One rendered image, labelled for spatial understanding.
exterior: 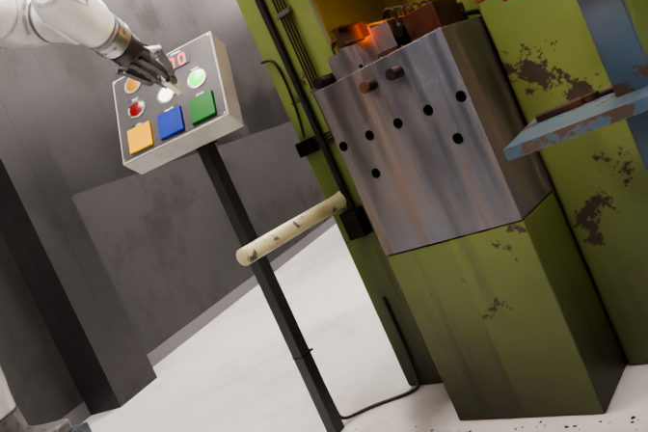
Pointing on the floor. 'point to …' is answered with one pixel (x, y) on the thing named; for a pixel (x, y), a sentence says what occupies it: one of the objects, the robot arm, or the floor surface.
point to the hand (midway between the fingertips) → (172, 83)
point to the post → (271, 289)
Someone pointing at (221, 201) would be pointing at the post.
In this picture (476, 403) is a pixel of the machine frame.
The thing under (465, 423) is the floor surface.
